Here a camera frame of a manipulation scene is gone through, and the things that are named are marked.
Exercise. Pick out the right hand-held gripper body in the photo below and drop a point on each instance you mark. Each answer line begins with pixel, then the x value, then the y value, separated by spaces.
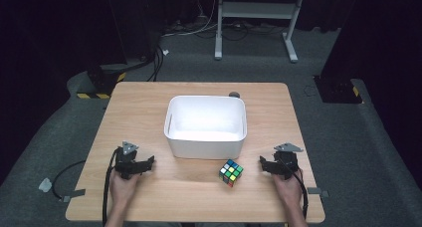
pixel 285 164

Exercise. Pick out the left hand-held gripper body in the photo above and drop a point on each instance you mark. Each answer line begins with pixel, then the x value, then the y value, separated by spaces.
pixel 125 164

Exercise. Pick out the colourful puzzle cube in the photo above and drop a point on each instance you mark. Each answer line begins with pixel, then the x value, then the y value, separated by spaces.
pixel 230 173

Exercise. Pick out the white plastic bin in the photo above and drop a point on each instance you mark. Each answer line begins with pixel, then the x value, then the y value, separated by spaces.
pixel 205 127

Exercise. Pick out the person's right hand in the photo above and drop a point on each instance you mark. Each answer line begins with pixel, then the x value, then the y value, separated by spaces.
pixel 287 188

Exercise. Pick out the person's left hand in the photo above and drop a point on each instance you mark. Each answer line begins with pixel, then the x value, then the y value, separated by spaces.
pixel 122 188

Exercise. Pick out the grey tape strip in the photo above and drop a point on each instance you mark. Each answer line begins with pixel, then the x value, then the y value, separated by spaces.
pixel 74 193
pixel 317 191

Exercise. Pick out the small dark round knob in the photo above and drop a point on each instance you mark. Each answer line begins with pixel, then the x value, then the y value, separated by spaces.
pixel 234 94

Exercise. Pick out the crumpled grey tape piece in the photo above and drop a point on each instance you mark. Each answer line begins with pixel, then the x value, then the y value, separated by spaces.
pixel 45 185

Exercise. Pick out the black yellow-striped stand base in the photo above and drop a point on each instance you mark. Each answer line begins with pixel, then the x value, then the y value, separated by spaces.
pixel 103 82

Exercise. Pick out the small white tag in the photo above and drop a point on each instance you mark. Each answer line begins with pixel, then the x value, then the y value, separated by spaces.
pixel 165 52

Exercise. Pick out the white metal stand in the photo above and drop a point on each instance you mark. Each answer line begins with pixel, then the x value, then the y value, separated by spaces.
pixel 255 10

